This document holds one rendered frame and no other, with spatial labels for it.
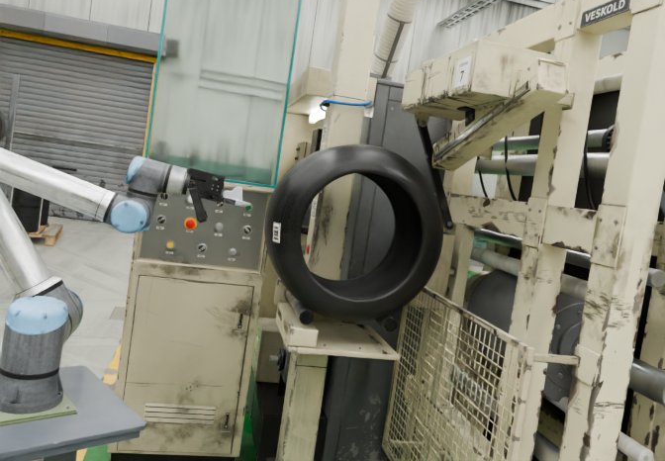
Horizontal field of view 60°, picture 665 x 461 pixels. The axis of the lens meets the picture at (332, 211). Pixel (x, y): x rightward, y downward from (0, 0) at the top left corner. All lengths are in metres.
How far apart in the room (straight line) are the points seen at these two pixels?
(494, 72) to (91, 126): 9.97
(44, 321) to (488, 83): 1.37
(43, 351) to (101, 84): 9.71
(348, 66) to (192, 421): 1.61
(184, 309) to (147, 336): 0.19
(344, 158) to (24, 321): 0.99
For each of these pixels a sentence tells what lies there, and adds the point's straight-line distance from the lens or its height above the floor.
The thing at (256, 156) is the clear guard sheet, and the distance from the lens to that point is 2.46.
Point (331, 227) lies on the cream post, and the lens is 2.17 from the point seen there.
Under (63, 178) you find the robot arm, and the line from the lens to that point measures 1.73.
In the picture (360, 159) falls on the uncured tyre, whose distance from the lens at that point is 1.78.
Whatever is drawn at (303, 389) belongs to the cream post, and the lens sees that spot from 2.30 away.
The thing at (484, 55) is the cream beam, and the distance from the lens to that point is 1.69.
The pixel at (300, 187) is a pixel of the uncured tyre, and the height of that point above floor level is 1.30.
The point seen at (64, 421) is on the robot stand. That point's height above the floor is 0.60.
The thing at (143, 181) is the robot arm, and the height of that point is 1.25.
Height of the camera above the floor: 1.34
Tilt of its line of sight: 3 degrees down
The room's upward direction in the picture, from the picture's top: 8 degrees clockwise
